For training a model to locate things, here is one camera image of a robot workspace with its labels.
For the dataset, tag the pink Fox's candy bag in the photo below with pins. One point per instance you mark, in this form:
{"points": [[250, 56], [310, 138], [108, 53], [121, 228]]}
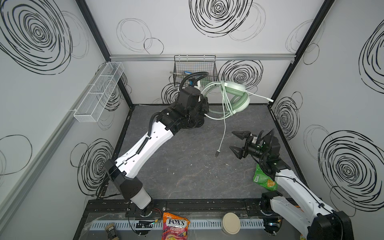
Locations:
{"points": [[175, 227]]}

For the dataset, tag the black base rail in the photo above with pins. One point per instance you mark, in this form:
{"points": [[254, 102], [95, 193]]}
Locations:
{"points": [[250, 206]]}

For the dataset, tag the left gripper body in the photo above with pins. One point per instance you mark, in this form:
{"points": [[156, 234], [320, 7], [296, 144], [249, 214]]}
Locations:
{"points": [[202, 104]]}

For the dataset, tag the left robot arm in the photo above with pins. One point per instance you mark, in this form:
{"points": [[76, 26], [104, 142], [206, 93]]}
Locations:
{"points": [[187, 112]]}

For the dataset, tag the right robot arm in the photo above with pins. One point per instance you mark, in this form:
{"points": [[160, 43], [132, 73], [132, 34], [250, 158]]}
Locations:
{"points": [[311, 216]]}

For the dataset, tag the round beige lid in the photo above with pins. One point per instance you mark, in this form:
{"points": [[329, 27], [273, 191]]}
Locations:
{"points": [[231, 224]]}

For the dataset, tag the aluminium wall rail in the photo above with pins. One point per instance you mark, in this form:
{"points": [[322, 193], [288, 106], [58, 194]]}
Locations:
{"points": [[219, 57]]}

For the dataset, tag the mint green headphones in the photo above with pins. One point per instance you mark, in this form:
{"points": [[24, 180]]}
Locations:
{"points": [[235, 99]]}

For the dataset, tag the black wire basket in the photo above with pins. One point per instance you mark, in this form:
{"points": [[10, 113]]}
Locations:
{"points": [[189, 64]]}

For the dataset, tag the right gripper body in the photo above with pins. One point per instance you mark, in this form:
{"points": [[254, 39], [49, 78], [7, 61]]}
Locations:
{"points": [[247, 144]]}

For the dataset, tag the black blue headphones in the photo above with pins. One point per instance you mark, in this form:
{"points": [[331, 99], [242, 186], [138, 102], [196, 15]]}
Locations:
{"points": [[196, 122]]}

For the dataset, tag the green snack bag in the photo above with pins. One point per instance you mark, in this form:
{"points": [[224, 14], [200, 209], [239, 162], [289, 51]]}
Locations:
{"points": [[263, 180]]}

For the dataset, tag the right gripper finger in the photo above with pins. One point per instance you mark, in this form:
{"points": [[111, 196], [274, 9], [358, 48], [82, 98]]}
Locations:
{"points": [[238, 152], [243, 135]]}

